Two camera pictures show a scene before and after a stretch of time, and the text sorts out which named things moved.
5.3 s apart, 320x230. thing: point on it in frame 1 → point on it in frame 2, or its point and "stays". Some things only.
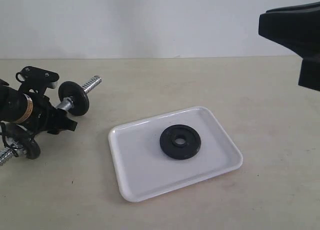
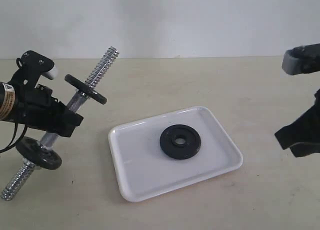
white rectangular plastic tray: (144, 169) stays
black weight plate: (71, 89) → (84, 88)
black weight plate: (183, 151) stays
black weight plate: (32, 150) → (33, 150)
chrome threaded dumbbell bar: (20, 149) → (93, 77)
